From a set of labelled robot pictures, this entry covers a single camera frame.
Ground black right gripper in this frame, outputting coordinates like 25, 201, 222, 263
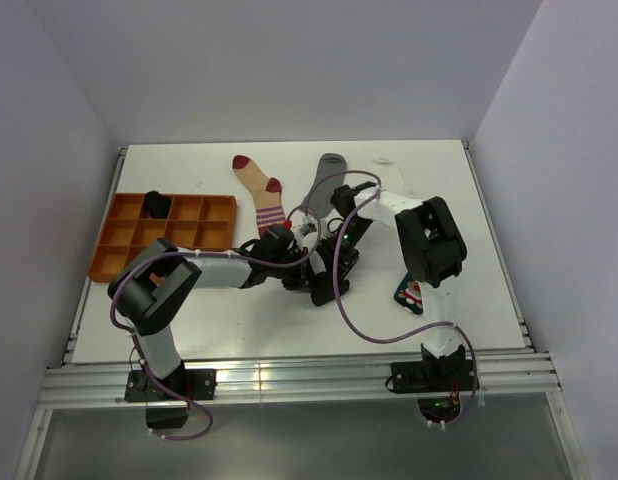
315, 217, 374, 288

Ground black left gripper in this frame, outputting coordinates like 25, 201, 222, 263
268, 247, 322, 293

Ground teal christmas sock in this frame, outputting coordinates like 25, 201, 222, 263
393, 273, 423, 316

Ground black sock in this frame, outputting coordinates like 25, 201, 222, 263
141, 190, 172, 220
310, 271, 350, 307

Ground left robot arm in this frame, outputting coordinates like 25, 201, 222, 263
108, 225, 315, 399

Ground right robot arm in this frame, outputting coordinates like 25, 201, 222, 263
312, 182, 478, 394

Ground grey sock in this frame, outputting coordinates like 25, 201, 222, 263
300, 153, 348, 219

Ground white sock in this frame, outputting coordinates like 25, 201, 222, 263
370, 158, 415, 198

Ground beige red striped sock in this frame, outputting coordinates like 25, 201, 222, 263
232, 155, 287, 237

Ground orange compartment tray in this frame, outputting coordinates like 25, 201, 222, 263
88, 193, 237, 283

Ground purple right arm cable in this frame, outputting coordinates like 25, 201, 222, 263
298, 169, 479, 429

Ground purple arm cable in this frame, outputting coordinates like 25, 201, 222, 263
108, 209, 335, 442
298, 169, 479, 429

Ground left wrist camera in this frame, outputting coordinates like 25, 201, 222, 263
283, 216, 319, 243

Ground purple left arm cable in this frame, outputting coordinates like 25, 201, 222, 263
108, 209, 335, 442

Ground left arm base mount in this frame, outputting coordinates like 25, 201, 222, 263
123, 367, 217, 431

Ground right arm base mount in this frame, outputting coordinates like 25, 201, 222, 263
384, 359, 480, 426

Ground aluminium table frame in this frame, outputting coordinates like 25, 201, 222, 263
17, 140, 591, 479

